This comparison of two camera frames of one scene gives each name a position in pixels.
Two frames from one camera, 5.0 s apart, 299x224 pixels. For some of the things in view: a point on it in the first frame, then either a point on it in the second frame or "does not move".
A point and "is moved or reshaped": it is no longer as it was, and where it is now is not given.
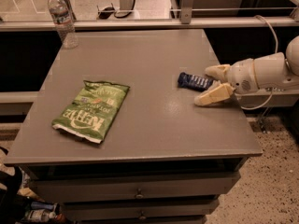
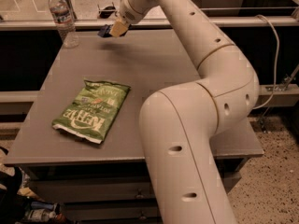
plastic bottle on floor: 40,215 does not move
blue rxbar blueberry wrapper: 193,82 is moved or reshaped
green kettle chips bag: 92,112 does not move
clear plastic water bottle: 62,20 does not move
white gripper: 241,75 to 128,15
